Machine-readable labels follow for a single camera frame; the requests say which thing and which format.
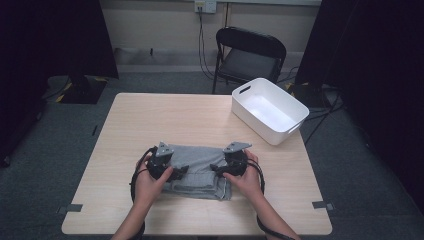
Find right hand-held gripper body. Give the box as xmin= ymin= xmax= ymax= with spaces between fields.
xmin=222 ymin=141 xmax=253 ymax=178

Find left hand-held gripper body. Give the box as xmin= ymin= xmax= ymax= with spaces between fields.
xmin=146 ymin=141 xmax=175 ymax=181

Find grey shorts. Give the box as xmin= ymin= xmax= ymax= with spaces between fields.
xmin=162 ymin=143 xmax=234 ymax=201

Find white plastic basket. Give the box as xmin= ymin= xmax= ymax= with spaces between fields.
xmin=231 ymin=77 xmax=310 ymax=146

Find person's right hand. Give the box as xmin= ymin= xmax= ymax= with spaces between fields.
xmin=223 ymin=149 xmax=264 ymax=202

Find person's left hand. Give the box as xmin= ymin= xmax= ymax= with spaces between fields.
xmin=134 ymin=159 xmax=174 ymax=206

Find grey tape strip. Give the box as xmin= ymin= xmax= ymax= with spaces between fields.
xmin=312 ymin=201 xmax=336 ymax=211
xmin=56 ymin=203 xmax=84 ymax=215

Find black stand base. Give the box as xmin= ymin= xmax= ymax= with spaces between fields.
xmin=59 ymin=75 xmax=108 ymax=105
xmin=286 ymin=81 xmax=331 ymax=108

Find black folding chair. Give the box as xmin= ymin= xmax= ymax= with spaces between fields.
xmin=212 ymin=26 xmax=288 ymax=95

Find dark curtain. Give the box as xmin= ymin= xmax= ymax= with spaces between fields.
xmin=294 ymin=0 xmax=424 ymax=214
xmin=0 ymin=0 xmax=119 ymax=168

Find right hand-held gripper cable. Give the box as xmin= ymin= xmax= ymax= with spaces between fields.
xmin=244 ymin=158 xmax=296 ymax=240

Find black floor cables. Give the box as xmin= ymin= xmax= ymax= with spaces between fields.
xmin=301 ymin=89 xmax=346 ymax=146

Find black wall socket cable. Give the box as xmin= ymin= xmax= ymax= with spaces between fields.
xmin=198 ymin=11 xmax=218 ymax=81

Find thin wall pipe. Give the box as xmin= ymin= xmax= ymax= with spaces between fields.
xmin=223 ymin=2 xmax=231 ymax=29

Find white wall socket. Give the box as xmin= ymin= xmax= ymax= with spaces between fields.
xmin=194 ymin=0 xmax=218 ymax=14

